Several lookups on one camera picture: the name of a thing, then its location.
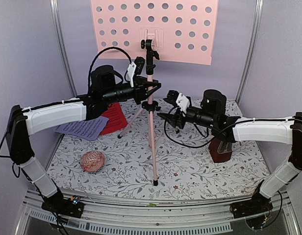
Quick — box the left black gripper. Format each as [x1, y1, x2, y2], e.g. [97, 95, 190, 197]
[103, 77, 162, 105]

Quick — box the pink music stand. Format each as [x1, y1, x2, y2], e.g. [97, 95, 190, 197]
[90, 0, 219, 187]

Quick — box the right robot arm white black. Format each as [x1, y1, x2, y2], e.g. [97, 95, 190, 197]
[158, 90, 302, 213]

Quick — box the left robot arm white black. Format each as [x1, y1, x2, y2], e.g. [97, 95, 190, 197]
[0, 63, 161, 212]

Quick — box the floral patterned table mat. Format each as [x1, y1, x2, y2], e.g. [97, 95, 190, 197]
[44, 97, 272, 202]

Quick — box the red sheet music paper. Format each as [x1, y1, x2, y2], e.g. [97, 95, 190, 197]
[100, 103, 127, 136]

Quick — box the brown wooden metronome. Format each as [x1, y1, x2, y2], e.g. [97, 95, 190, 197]
[208, 139, 232, 163]

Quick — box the purple sheet music paper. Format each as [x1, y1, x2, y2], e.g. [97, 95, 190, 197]
[55, 117, 109, 141]

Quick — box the red patterned ceramic bowl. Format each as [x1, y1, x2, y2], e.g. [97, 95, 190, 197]
[80, 150, 105, 173]

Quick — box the right black camera cable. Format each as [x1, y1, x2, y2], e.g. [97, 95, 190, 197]
[163, 110, 215, 149]

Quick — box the black camera cable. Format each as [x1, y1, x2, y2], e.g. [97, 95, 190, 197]
[163, 110, 215, 149]
[87, 47, 133, 96]

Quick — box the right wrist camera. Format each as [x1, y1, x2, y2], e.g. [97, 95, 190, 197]
[163, 90, 191, 116]

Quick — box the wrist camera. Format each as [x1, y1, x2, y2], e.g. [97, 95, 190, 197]
[163, 90, 191, 116]
[125, 56, 145, 87]

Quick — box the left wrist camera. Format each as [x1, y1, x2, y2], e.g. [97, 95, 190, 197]
[125, 56, 145, 87]

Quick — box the left black camera cable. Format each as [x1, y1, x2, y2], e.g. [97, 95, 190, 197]
[87, 47, 133, 96]

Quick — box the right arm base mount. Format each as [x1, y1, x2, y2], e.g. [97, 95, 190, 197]
[229, 188, 273, 218]

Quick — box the aluminium front rail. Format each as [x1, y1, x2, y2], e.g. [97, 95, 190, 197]
[15, 189, 301, 235]

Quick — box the left aluminium frame post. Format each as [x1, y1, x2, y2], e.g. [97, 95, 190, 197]
[50, 0, 77, 96]

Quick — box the aluminium frame post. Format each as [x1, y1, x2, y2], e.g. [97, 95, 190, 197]
[50, 0, 77, 96]
[235, 0, 264, 104]

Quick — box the right aluminium frame post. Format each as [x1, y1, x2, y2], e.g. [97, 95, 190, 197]
[235, 0, 264, 104]

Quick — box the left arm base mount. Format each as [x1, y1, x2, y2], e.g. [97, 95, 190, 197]
[41, 196, 85, 218]

